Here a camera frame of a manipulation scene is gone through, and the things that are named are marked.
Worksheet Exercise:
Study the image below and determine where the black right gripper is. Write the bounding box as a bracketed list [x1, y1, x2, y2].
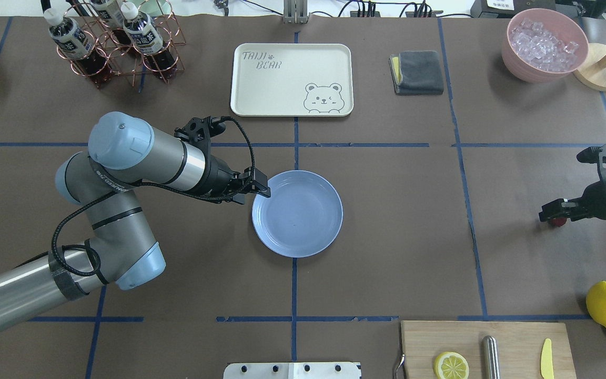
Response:
[539, 182, 606, 222]

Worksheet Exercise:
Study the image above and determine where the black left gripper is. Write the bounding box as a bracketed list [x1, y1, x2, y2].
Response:
[198, 157, 271, 205]

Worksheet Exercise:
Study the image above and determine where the red strawberry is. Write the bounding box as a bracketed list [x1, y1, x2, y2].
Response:
[547, 217, 568, 227]

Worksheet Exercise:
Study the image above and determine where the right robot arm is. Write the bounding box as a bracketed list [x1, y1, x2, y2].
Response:
[539, 176, 606, 226]

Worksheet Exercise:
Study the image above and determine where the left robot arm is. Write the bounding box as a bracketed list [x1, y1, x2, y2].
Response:
[0, 111, 271, 332]

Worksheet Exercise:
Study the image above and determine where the blue plate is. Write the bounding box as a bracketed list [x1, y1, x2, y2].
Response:
[251, 170, 344, 258]

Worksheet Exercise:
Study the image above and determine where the cream bear tray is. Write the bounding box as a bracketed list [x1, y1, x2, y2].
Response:
[230, 43, 354, 117]

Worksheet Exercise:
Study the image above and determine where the wooden cutting board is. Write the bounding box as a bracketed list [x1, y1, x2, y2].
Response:
[400, 321, 578, 379]

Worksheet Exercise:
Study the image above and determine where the yellow plastic knife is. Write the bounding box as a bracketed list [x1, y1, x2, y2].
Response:
[540, 338, 554, 379]

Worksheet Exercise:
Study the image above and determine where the pink bowl with ice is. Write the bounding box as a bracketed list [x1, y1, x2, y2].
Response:
[502, 8, 589, 83]

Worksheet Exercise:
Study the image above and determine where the steel cylinder tool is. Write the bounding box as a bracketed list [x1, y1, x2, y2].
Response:
[482, 335, 501, 378]

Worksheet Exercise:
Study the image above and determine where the lemon half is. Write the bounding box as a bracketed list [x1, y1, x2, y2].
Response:
[432, 351, 470, 378]

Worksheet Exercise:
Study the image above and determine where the grey folded cloth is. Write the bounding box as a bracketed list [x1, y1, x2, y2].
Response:
[389, 51, 444, 95]

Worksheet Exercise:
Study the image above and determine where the aluminium frame post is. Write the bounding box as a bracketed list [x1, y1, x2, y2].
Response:
[283, 0, 309, 24]

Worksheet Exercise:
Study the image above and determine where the copper wire bottle rack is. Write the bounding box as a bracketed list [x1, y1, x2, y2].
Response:
[41, 1, 187, 88]

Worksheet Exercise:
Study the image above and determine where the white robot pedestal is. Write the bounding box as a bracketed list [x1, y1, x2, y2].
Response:
[223, 362, 362, 378]

